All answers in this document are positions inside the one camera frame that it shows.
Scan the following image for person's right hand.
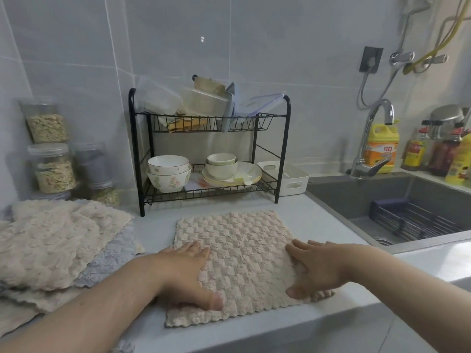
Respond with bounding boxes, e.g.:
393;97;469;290
285;238;355;301

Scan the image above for person's left hand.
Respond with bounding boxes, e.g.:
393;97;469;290
153;240;225;312

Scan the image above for beige checked towel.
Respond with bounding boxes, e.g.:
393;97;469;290
164;210;336;328

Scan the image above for pile of fluffy cloths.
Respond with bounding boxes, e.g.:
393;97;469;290
0;199;146;353

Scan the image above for person's left forearm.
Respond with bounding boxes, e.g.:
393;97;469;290
0;252;164;353

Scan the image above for person's right forearm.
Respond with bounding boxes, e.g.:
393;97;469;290
340;243;471;353

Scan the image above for grey kitchen sink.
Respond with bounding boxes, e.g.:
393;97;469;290
305;172;471;255

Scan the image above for blue sink drain rack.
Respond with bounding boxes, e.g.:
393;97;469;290
369;198;463;242

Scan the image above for white plastic basket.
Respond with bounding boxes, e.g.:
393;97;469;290
257;160;311;197

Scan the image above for small bowls on plates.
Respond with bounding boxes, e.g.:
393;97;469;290
201;167;262;188

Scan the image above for chrome faucet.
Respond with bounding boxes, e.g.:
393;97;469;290
349;99;395;179

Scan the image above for small clear jar of oats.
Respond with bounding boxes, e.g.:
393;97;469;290
88;183;122;208

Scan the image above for small white bowl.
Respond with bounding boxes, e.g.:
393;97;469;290
204;160;239;180
206;153;237;167

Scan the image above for pale green rice paddle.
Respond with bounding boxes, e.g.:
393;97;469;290
235;169;255;186

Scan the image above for yellow detergent bottle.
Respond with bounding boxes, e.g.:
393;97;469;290
363;119;401;175

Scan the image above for clear jar grey contents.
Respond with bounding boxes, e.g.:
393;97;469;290
73;142;113;188

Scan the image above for yellow label sauce bottle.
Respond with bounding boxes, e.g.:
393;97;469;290
401;121;429;172

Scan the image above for short clear plastic jar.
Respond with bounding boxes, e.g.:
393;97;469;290
31;191;73;202

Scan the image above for yellow dish cloth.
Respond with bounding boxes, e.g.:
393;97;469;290
167;115;212;133

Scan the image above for group of condiment bottles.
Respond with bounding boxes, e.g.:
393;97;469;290
428;123;463;177

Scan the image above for blue rimmed container lid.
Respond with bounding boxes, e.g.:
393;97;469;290
237;92;287;116

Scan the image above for grey plastic lid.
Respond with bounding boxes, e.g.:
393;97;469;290
222;82;236;133

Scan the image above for clear plastic food container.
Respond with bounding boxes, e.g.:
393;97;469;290
136;78;184;114

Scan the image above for tan lid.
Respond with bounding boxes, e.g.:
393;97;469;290
193;75;227;96

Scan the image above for steel pot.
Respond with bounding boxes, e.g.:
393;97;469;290
428;104;466;135

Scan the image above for chrome water valve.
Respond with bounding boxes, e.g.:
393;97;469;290
389;51;416;66
421;54;449;69

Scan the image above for metal water pipe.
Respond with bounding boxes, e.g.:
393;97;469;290
395;0;433;57
430;10;471;59

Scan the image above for black wire dish rack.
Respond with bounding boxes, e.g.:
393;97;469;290
128;88;291;217

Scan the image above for grey power cable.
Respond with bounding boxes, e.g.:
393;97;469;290
356;71;380;109

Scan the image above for black wall socket with plug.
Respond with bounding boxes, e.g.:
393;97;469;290
359;46;384;74

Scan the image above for yellow gas hose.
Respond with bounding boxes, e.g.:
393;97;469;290
403;0;471;75

